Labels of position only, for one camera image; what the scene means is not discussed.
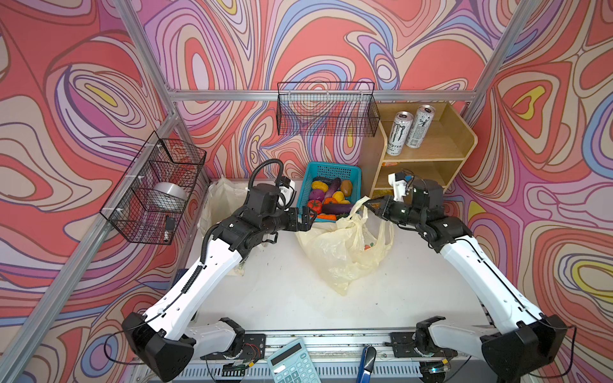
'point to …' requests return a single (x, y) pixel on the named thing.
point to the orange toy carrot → (330, 217)
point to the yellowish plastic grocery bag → (345, 251)
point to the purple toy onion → (317, 195)
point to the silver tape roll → (168, 197)
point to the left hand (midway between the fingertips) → (307, 211)
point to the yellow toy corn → (319, 185)
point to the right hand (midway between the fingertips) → (365, 207)
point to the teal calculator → (293, 364)
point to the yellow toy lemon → (338, 195)
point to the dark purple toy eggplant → (337, 209)
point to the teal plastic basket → (355, 174)
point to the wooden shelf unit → (425, 140)
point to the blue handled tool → (368, 357)
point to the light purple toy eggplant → (333, 187)
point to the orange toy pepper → (328, 200)
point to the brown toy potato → (346, 187)
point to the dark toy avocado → (319, 178)
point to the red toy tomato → (316, 205)
